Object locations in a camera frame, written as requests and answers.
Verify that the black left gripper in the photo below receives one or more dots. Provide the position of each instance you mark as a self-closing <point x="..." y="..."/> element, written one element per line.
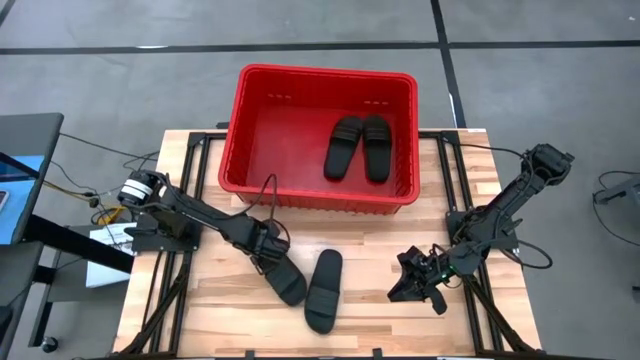
<point x="265" y="240"/>

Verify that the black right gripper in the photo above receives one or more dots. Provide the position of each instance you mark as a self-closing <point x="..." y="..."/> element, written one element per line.
<point x="430" y="272"/>

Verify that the black slide sandal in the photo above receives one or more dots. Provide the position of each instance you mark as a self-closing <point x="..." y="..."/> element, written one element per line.
<point x="290" y="287"/>
<point x="340" y="160"/>
<point x="322" y="300"/>
<point x="377" y="160"/>

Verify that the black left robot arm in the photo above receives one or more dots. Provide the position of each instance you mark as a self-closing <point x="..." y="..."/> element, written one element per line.
<point x="200" y="212"/>

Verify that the red plastic bin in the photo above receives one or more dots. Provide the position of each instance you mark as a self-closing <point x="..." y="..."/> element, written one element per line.
<point x="290" y="150"/>

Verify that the white paper sheet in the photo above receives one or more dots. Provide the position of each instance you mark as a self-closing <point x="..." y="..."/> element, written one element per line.
<point x="112" y="235"/>

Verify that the white box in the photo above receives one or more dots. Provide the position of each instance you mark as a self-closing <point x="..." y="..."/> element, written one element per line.
<point x="107" y="275"/>

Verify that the black desk beam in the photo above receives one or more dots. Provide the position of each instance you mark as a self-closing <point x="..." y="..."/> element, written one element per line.
<point x="75" y="242"/>

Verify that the grey metal stand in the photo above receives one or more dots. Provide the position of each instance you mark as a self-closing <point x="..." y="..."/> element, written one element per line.
<point x="620" y="192"/>

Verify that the black caster wheel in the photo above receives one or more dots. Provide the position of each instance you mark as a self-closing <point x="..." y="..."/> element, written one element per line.
<point x="50" y="345"/>

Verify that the laptop with blue screen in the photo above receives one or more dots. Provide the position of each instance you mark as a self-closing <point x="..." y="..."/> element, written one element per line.
<point x="20" y="210"/>

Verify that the grey desk top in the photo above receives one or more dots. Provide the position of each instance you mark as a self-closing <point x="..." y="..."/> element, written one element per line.
<point x="30" y="132"/>

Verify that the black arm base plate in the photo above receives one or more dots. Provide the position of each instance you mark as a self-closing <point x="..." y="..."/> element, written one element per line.
<point x="454" y="222"/>
<point x="150" y="243"/>

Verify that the black aluminium frame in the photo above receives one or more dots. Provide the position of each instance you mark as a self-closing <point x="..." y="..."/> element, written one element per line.
<point x="445" y="136"/>
<point x="200" y="136"/>

